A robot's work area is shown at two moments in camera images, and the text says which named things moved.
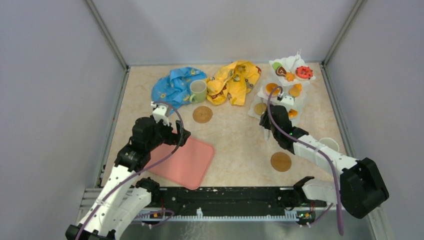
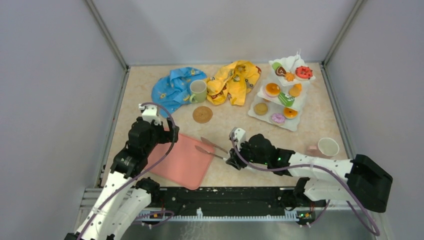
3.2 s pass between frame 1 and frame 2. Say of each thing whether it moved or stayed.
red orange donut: stayed
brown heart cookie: stayed
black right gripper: moved
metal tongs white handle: moved
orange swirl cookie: stayed
